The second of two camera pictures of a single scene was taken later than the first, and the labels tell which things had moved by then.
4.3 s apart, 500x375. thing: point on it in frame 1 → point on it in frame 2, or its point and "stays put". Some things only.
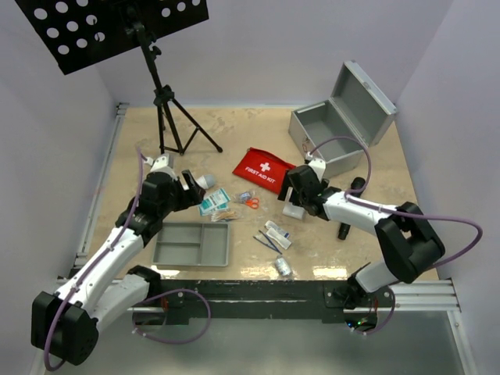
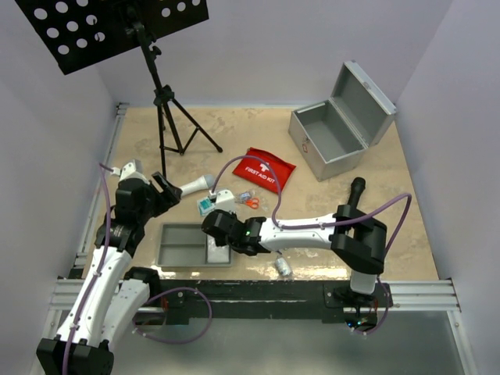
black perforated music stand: x=75 y=30 stays put
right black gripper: x=283 y=194 → x=230 y=214
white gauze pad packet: x=291 y=210 → x=215 y=253
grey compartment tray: x=192 y=244 stays put
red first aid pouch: x=263 y=169 stays put
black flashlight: x=357 y=183 stays put
